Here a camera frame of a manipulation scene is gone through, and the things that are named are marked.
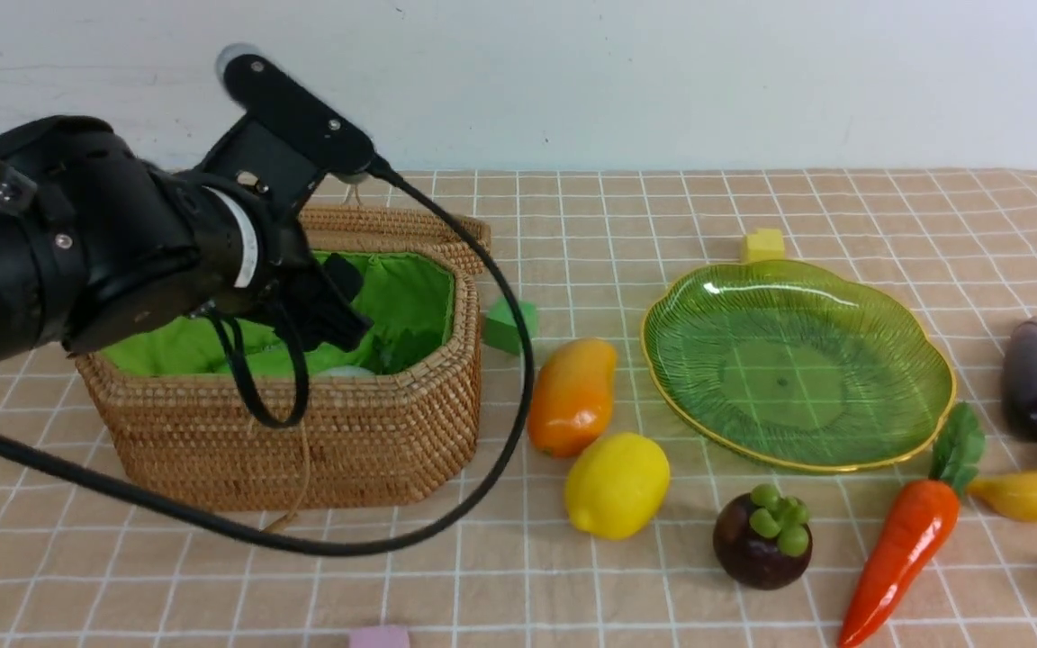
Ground woven rattan basket green lining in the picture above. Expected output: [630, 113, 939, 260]
[76, 247, 481, 511]

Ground green foam cube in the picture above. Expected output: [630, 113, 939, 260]
[482, 298, 540, 356]

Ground green glass leaf plate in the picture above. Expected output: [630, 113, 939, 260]
[639, 259, 958, 474]

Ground dark purple eggplant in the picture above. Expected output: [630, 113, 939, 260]
[1000, 317, 1037, 442]

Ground black camera cable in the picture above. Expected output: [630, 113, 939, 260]
[0, 157, 537, 556]

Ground yellow lemon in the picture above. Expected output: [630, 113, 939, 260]
[564, 432, 672, 540]

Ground orange carrot green leaves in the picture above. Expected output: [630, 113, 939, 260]
[838, 402, 985, 647]

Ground yellow foam cube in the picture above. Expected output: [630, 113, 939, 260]
[740, 229, 787, 264]

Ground white radish green leaves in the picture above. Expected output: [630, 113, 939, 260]
[306, 328, 447, 377]

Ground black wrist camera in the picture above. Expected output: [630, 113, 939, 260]
[215, 43, 377, 185]

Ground woven rattan basket lid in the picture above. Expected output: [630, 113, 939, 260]
[176, 184, 491, 276]

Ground orange yellow mango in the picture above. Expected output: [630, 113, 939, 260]
[527, 337, 618, 458]

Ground dark purple mangosteen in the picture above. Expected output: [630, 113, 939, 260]
[713, 484, 814, 590]

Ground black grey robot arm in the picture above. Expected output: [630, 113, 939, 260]
[0, 116, 372, 362]

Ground green bitter gourd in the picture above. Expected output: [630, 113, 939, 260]
[244, 345, 332, 379]

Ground pink foam block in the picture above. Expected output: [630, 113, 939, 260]
[348, 625, 411, 648]

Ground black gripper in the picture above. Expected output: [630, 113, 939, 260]
[199, 116, 372, 353]

